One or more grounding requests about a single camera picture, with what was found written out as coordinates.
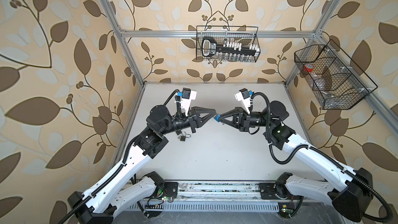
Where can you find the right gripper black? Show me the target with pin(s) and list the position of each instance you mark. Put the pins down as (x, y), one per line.
(241, 118)

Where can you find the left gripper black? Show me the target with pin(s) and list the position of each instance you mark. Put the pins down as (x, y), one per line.
(195, 120)

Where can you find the blue padlock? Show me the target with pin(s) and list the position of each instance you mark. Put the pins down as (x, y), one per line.
(217, 118)

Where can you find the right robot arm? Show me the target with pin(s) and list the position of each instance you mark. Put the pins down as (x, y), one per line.
(349, 191)

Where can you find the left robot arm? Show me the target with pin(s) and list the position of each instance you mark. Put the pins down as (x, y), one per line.
(130, 161)

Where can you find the black padlock lower left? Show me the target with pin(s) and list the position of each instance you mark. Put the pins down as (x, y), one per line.
(182, 136)

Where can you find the black tool rack with sockets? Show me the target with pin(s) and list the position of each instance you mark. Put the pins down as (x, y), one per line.
(210, 48)

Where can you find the red cap in basket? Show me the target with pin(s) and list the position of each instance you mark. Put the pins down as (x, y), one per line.
(309, 68)

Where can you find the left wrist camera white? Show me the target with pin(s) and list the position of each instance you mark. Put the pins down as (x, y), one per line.
(185, 97)

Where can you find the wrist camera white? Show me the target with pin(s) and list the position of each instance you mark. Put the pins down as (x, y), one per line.
(185, 97)
(245, 97)

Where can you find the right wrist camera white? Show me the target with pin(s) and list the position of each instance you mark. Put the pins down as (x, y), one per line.
(245, 97)

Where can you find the back wire basket black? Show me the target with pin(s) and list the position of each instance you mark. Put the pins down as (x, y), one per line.
(244, 34)

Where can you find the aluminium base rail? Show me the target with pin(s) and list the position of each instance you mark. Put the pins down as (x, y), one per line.
(209, 196)

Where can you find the side wire basket black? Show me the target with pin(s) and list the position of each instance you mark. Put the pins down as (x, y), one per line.
(338, 81)

